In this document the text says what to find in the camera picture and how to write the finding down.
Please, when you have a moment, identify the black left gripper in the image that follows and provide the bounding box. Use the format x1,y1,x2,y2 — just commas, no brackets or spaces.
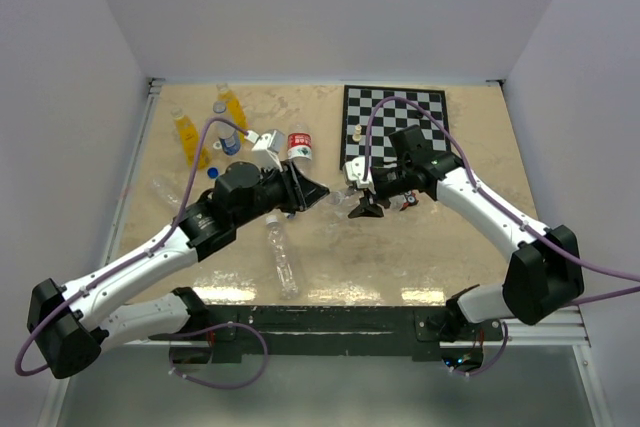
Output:
234,159,329,228

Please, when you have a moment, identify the clear bottle white cap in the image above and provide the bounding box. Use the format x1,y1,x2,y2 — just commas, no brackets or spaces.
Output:
323,188,405,218

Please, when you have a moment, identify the yellow tea bottle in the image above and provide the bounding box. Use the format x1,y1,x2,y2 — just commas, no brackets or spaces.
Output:
216,83,248,131

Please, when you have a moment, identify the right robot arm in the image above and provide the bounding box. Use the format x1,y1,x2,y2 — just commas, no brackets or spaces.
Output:
343,127,584,340

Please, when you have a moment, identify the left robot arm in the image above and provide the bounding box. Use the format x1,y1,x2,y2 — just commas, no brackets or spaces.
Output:
26,161,329,379

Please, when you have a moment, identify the red label clear bottle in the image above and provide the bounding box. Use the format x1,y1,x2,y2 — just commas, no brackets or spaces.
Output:
287,122,313,161

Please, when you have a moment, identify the long clear crushed bottle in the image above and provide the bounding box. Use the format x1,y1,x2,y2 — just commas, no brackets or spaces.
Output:
265,214,300,300

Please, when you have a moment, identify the clear bottle far left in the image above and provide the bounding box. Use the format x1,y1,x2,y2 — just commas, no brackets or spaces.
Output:
149,176,182,208

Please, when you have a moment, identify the cartoon fridge magnet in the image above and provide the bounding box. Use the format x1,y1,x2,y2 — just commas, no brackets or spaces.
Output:
400,191,419,211

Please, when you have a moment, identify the white chess piece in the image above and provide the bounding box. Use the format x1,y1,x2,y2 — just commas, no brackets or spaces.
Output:
352,125,362,144

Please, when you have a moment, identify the black white chessboard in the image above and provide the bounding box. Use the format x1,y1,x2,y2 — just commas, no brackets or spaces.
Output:
339,85,451,166

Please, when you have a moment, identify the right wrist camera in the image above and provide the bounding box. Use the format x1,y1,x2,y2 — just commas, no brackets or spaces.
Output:
342,156,374,192

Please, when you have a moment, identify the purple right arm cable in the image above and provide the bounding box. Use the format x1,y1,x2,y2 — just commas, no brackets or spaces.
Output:
362,96,640,308

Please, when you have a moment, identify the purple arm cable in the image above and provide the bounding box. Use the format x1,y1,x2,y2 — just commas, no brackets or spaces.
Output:
14,116,259,378
362,96,640,308

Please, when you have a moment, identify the black base frame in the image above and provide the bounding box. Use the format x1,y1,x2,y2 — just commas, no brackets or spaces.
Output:
170,287,503,364

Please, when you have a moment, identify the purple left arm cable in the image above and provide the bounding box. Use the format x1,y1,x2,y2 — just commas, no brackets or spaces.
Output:
14,116,259,378

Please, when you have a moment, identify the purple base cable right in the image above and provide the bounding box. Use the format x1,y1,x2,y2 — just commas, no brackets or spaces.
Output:
447,321,510,378

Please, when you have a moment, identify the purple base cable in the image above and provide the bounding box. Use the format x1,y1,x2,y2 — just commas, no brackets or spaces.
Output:
168,321,271,389
447,321,510,378

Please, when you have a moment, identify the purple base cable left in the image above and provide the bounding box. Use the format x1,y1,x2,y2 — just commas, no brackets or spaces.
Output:
168,321,271,389

